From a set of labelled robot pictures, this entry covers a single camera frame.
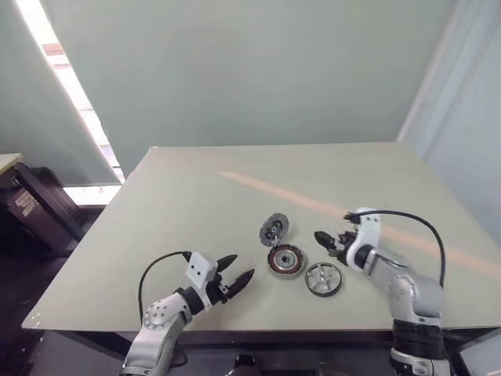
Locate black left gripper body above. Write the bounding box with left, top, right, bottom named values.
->
left=205, top=273, right=232, bottom=306

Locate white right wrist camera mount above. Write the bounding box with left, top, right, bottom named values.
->
left=345, top=207, right=382, bottom=272

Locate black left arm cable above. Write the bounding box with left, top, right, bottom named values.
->
left=136, top=251, right=193, bottom=327

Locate white label on cabinet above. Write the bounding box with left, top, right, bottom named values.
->
left=14, top=193, right=37, bottom=216

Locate dark rounded shape under table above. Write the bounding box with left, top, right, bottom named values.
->
left=233, top=352, right=260, bottom=376

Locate silver spoked rotor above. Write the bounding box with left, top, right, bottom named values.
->
left=304, top=262, right=346, bottom=300

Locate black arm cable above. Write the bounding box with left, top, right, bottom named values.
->
left=344, top=210, right=447, bottom=289
left=136, top=251, right=193, bottom=327

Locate motor housing with copper windings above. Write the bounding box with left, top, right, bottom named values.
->
left=267, top=244, right=308, bottom=281

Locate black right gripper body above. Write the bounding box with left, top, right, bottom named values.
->
left=331, top=230, right=359, bottom=265

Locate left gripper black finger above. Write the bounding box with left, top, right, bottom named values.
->
left=227, top=269, right=256, bottom=300
left=215, top=254, right=239, bottom=273

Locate dark cabinet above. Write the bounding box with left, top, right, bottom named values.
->
left=0, top=162, right=86, bottom=258

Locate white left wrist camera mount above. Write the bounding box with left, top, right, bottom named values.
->
left=185, top=252, right=219, bottom=307

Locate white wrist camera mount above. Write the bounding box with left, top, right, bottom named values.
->
left=345, top=207, right=382, bottom=272
left=185, top=252, right=219, bottom=307

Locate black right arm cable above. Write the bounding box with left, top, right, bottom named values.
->
left=344, top=210, right=447, bottom=289

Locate grey panel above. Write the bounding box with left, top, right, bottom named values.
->
left=457, top=344, right=501, bottom=376

